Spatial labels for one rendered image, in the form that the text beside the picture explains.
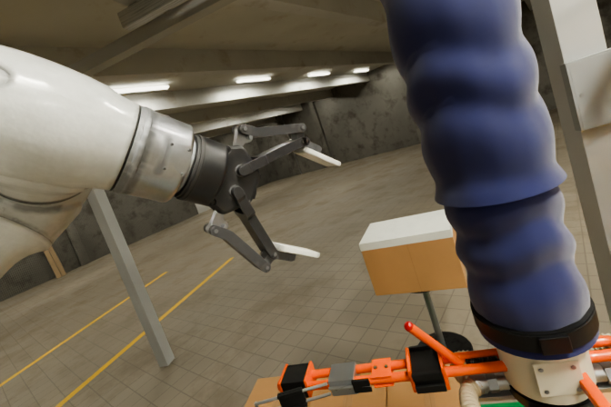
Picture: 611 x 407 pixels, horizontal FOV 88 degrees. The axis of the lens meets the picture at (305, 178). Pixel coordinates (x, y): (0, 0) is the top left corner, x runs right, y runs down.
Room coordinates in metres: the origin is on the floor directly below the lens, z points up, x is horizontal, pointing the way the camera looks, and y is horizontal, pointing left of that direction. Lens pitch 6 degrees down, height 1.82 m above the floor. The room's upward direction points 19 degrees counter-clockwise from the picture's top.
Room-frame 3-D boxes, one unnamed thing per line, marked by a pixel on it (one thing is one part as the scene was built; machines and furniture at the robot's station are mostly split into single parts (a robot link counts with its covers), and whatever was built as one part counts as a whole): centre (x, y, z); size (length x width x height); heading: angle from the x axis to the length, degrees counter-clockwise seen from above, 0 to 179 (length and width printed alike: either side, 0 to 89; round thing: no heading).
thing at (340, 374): (0.78, 0.08, 1.19); 0.07 x 0.07 x 0.04; 73
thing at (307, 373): (0.82, 0.20, 1.20); 0.08 x 0.07 x 0.05; 73
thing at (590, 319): (0.64, -0.37, 1.31); 0.23 x 0.23 x 0.04
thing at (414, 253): (2.18, -0.56, 0.82); 0.60 x 0.40 x 0.40; 64
